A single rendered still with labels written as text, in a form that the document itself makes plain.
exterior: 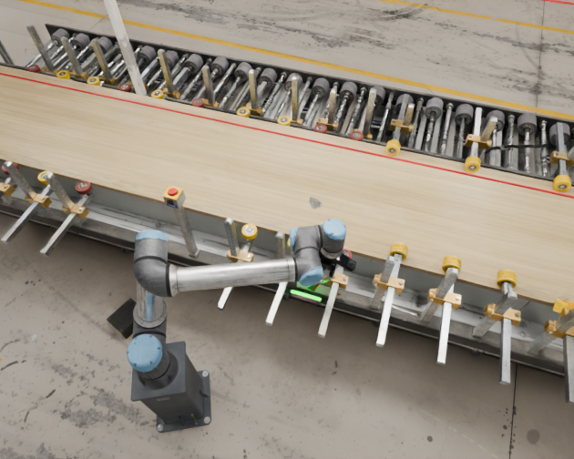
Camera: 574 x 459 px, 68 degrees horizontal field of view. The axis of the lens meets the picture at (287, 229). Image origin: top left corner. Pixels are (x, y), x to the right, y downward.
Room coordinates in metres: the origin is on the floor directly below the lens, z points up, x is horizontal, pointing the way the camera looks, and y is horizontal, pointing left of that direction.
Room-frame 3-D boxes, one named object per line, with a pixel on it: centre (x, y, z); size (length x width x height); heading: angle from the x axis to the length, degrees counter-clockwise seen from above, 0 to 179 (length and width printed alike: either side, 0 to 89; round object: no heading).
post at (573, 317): (0.69, -1.15, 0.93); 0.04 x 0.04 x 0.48; 71
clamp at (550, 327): (0.68, -1.17, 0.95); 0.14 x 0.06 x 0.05; 71
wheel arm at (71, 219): (1.41, 1.20, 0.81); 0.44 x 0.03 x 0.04; 161
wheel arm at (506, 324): (0.71, -0.93, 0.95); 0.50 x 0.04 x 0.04; 161
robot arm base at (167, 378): (0.66, 0.64, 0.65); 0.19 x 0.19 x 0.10
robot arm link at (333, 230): (0.94, -0.18, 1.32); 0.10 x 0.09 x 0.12; 97
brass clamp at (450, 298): (0.84, -0.70, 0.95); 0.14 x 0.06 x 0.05; 71
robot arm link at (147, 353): (0.67, 0.64, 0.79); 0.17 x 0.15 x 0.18; 7
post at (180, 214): (1.26, 0.52, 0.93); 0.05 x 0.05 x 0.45; 71
